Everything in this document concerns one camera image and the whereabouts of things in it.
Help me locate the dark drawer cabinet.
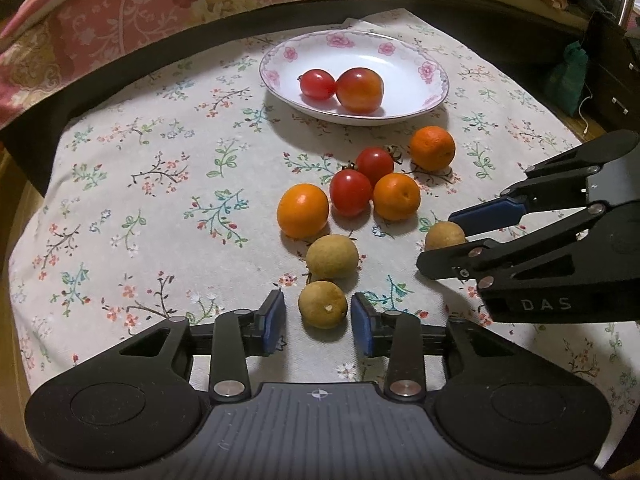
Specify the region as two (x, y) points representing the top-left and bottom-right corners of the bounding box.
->
(582, 0), (640, 137)

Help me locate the white floral rimmed plate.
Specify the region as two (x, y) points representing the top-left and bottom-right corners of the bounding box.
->
(258, 30), (449, 126)

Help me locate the pink floral bedsheet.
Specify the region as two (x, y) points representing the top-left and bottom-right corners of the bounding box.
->
(0, 0), (517, 132)

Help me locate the small red tomato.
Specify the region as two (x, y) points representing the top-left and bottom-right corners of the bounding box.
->
(298, 70), (338, 101)

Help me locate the white floral tablecloth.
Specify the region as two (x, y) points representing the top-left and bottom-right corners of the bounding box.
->
(10, 8), (640, 431)

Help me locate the large red orange tomato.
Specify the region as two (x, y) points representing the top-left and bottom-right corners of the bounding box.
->
(335, 67), (386, 115)

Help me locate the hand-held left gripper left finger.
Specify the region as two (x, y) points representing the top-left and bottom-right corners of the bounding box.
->
(118, 289), (287, 404)

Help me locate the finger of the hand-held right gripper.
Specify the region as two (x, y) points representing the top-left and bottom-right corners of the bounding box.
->
(416, 203), (609, 289)
(448, 129), (640, 237)

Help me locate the green cloth pouch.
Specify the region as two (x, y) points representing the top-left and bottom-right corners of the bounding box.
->
(545, 42), (590, 116)

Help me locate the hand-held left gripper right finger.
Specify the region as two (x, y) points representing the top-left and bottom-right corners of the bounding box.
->
(350, 291), (531, 404)

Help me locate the large orange mandarin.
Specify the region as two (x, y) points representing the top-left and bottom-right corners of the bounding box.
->
(277, 183), (330, 240)

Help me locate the brown longan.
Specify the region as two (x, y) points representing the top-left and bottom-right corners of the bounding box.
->
(306, 234), (359, 281)
(425, 221), (468, 252)
(298, 280), (348, 330)

